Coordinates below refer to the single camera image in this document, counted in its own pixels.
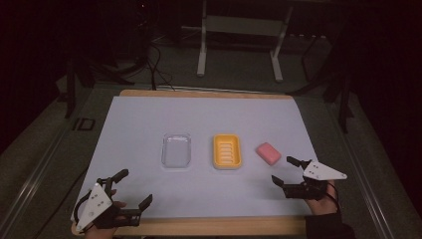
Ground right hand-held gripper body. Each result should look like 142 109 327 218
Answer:
282 159 348 201

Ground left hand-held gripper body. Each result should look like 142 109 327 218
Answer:
75 178 142 233

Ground pink soap bar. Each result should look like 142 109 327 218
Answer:
255 141 283 166

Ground clear plastic tray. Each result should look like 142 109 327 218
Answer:
160 132 193 169

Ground yellow soap dish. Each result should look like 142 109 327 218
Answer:
212 133 243 170

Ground person's left hand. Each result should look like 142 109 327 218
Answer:
84 188 129 239

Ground person's right hand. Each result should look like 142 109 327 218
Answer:
305 180 340 216

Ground black metal stand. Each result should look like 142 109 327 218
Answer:
64 58 98 120
322 74 355 134

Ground wooden table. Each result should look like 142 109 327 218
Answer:
70 89 309 237

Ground white table mat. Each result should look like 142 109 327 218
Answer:
70 96 320 221

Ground white metal stand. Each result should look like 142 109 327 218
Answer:
181 0 295 83

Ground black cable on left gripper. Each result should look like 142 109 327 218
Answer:
73 189 96 233

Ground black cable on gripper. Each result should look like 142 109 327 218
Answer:
73 189 96 233
325 180 341 214

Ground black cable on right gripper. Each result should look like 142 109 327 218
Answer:
325 180 341 214

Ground black rectangular bracket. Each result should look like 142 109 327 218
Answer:
72 117 97 132

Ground black floor cables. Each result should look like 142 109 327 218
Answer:
144 42 176 92

